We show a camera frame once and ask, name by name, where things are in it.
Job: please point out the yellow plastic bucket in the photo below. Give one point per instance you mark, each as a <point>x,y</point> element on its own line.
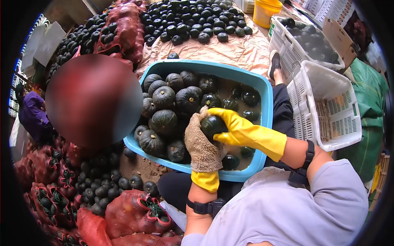
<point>264,14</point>

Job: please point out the spread of dark pumpkins drying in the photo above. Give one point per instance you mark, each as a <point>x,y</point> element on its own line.
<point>190,18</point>

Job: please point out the person's right hand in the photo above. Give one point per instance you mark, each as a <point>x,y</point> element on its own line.
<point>243,132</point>

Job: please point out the person's left fingers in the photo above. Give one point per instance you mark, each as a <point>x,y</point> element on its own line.
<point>193,127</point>

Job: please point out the brown cardboard box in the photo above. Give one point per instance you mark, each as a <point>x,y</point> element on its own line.
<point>338,37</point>

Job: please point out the person's right fingers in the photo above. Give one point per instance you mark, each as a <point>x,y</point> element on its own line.
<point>222,114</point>

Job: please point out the peach cloth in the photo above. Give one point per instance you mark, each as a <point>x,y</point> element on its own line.
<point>221,50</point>

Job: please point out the person's right thumb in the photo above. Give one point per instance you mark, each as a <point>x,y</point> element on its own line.
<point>223,137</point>

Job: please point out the small white plastic basket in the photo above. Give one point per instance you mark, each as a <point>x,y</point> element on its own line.
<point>246,5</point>

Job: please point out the heap of pumpkins in water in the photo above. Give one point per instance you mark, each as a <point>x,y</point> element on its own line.
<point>164,121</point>

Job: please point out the person's body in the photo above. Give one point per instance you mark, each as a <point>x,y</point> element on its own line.
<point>277,212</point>

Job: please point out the black wrist band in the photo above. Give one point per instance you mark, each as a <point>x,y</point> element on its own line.
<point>308,153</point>
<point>203,208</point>

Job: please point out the heap of red net sacks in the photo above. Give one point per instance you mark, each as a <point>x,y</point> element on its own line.
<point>126,27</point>
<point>129,212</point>

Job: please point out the green woven sack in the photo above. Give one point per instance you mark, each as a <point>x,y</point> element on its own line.
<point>368,92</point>

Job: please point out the lone dark green pumpkin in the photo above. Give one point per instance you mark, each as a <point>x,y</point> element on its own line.
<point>173,56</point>

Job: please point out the pale blue plastic sheet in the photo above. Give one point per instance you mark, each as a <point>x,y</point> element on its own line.
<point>174,215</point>

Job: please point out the blue plastic tub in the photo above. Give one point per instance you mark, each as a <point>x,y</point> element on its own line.
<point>212,68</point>

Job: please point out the small wet dark green pumpkin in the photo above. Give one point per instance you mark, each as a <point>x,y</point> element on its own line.
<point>211,125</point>

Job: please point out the empty white plastic crate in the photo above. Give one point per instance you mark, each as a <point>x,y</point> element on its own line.
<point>335,101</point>

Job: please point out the person's left hand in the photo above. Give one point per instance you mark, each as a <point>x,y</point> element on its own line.
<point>203,153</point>

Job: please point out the stack of white printed cartons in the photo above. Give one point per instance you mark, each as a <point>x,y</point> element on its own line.
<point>332,10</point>

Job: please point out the white crate filled with pumpkins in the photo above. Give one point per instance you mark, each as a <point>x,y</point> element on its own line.
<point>289,50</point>

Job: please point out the loose pile of unwashed pumpkins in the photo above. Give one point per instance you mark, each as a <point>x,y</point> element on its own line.
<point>101,184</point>
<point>77,43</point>

